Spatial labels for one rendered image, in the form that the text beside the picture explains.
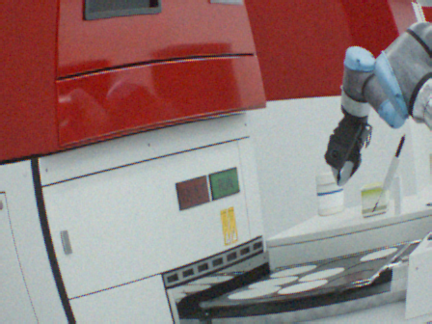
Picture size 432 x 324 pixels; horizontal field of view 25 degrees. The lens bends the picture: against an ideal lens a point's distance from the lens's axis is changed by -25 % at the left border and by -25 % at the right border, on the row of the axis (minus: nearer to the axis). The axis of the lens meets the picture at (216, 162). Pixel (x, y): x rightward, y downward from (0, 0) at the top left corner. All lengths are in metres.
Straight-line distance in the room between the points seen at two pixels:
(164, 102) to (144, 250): 0.25
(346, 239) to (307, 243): 0.10
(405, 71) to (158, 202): 0.60
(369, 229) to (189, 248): 0.42
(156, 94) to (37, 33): 0.39
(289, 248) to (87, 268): 0.72
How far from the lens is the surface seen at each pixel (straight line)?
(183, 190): 2.13
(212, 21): 2.21
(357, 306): 2.01
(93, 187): 1.85
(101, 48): 1.81
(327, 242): 2.37
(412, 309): 1.75
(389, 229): 2.32
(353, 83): 2.20
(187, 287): 2.08
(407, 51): 1.75
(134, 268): 1.94
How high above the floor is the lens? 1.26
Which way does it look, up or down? 3 degrees down
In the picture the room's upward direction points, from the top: 8 degrees counter-clockwise
